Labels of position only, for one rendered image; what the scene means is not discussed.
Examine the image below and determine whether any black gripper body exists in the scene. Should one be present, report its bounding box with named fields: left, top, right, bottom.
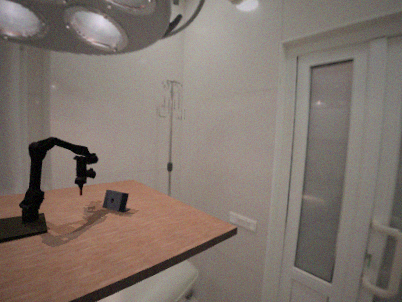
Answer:
left=75, top=166, right=87, bottom=184

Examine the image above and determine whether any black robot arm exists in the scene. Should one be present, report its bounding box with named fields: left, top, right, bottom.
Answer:
left=19, top=137, right=98, bottom=224

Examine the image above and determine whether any dark grey panel with round hole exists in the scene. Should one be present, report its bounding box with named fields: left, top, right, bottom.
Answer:
left=103, top=190, right=130, bottom=213

